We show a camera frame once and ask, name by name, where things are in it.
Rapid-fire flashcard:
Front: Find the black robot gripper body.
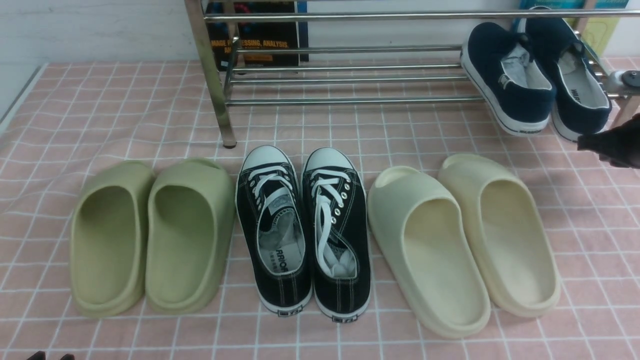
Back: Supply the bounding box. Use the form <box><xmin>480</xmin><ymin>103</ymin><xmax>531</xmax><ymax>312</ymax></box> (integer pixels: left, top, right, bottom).
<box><xmin>577</xmin><ymin>114</ymin><xmax>640</xmax><ymax>169</ymax></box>

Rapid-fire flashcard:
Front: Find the navy slip-on shoe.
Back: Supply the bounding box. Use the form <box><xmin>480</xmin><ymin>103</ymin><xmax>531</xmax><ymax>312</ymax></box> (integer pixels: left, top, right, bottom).
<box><xmin>460</xmin><ymin>22</ymin><xmax>557</xmax><ymax>137</ymax></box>
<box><xmin>517</xmin><ymin>17</ymin><xmax>612</xmax><ymax>142</ymax></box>

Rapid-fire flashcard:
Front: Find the silver metal shoe rack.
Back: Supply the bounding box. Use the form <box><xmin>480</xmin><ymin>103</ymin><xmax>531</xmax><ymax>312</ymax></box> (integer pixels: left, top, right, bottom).
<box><xmin>184</xmin><ymin>0</ymin><xmax>640</xmax><ymax>149</ymax></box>

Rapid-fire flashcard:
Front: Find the teal and yellow book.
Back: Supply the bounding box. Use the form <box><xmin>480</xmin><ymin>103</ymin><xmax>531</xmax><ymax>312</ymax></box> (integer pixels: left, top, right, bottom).
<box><xmin>519</xmin><ymin>0</ymin><xmax>628</xmax><ymax>55</ymax></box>

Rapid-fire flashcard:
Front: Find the right cream foam slipper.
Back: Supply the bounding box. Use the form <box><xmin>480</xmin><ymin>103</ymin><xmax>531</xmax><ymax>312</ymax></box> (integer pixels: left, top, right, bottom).
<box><xmin>438</xmin><ymin>153</ymin><xmax>562</xmax><ymax>318</ymax></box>

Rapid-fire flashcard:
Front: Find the cream foam slipper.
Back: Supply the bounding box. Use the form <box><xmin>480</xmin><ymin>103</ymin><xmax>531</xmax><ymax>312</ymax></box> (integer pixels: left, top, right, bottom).
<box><xmin>438</xmin><ymin>153</ymin><xmax>562</xmax><ymax>318</ymax></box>
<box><xmin>366</xmin><ymin>166</ymin><xmax>490</xmax><ymax>338</ymax></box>

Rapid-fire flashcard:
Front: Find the left cream foam slipper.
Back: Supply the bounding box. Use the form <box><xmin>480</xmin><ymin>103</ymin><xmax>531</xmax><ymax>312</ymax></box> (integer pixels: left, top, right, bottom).
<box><xmin>366</xmin><ymin>166</ymin><xmax>490</xmax><ymax>338</ymax></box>

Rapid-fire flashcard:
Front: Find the right black canvas sneaker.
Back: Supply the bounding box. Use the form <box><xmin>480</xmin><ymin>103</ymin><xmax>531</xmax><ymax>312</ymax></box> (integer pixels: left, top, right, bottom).
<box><xmin>301</xmin><ymin>146</ymin><xmax>371</xmax><ymax>324</ymax></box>

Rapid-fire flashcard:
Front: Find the black canvas sneaker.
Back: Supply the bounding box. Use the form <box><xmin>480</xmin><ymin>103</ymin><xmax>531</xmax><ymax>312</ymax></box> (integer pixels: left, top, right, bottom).
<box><xmin>235</xmin><ymin>145</ymin><xmax>313</xmax><ymax>317</ymax></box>
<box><xmin>301</xmin><ymin>146</ymin><xmax>371</xmax><ymax>324</ymax></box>

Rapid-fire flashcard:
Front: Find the left black canvas sneaker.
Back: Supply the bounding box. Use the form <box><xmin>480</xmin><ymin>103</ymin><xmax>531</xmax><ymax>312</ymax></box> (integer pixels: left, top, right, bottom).
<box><xmin>235</xmin><ymin>145</ymin><xmax>313</xmax><ymax>317</ymax></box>

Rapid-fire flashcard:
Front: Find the black image processing book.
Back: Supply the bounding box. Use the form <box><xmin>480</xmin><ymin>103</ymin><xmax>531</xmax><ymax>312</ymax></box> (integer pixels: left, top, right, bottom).
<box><xmin>205</xmin><ymin>0</ymin><xmax>309</xmax><ymax>72</ymax></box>

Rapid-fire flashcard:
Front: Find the right green foam slipper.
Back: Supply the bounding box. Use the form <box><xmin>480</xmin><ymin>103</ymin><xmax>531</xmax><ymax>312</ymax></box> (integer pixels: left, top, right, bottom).
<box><xmin>145</xmin><ymin>158</ymin><xmax>236</xmax><ymax>315</ymax></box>

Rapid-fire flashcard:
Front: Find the green foam slipper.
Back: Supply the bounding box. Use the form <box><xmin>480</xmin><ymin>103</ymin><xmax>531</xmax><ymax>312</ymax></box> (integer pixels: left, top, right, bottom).
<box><xmin>145</xmin><ymin>158</ymin><xmax>236</xmax><ymax>315</ymax></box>
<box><xmin>69</xmin><ymin>161</ymin><xmax>155</xmax><ymax>318</ymax></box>

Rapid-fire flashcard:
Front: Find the left green foam slipper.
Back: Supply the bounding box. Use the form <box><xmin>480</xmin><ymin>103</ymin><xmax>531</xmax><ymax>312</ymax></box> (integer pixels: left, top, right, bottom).
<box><xmin>69</xmin><ymin>161</ymin><xmax>155</xmax><ymax>318</ymax></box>

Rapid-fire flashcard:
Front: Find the pink checkered tablecloth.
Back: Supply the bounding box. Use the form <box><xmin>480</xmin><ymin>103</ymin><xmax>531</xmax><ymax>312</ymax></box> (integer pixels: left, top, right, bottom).
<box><xmin>0</xmin><ymin>61</ymin><xmax>639</xmax><ymax>360</ymax></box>

